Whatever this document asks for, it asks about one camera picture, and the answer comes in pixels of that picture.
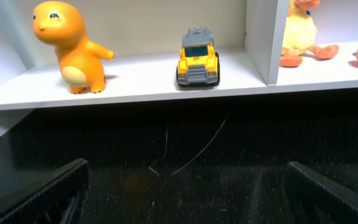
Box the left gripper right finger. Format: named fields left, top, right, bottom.
left=283, top=161, right=358, bottom=224

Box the yellow plush duck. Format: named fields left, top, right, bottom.
left=279, top=0, right=341, bottom=68

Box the grey and yellow toy truck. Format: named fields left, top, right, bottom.
left=175, top=26, right=221, bottom=88

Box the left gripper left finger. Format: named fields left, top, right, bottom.
left=0, top=157, right=90, bottom=224

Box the yellow rubber duck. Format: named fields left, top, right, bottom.
left=32, top=0, right=115, bottom=95

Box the white shelf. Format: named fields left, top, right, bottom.
left=0, top=0, right=358, bottom=144

